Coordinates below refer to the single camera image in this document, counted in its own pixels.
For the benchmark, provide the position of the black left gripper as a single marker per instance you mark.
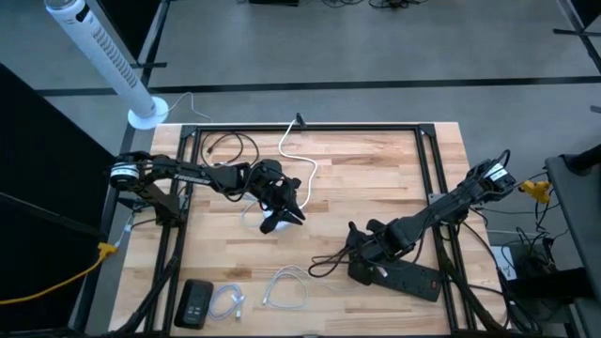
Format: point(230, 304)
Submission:
point(272, 185)

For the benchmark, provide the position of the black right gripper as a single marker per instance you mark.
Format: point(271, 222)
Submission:
point(371, 244)

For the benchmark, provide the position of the white cube power strip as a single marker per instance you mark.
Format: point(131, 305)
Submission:
point(278, 225)

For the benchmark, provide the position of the black power strip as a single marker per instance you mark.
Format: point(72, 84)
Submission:
point(413, 281)

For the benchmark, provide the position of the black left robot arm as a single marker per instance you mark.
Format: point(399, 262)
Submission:
point(188, 171)

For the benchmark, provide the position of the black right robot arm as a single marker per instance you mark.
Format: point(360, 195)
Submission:
point(446, 209)

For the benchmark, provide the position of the black charger box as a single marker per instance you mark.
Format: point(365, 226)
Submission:
point(193, 304)

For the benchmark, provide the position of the small white plug adapter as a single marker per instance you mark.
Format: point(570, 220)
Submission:
point(127, 228)

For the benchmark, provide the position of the yellow plug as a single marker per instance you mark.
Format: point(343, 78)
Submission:
point(535, 189)

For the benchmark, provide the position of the white paper sheet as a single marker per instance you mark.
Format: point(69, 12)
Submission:
point(504, 265)

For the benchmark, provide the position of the black side cart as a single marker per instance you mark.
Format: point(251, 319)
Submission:
point(577, 211)

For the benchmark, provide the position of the white tower fan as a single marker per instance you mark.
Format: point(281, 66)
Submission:
point(108, 56)

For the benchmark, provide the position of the silver corner bracket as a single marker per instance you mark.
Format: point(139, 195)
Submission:
point(433, 200)

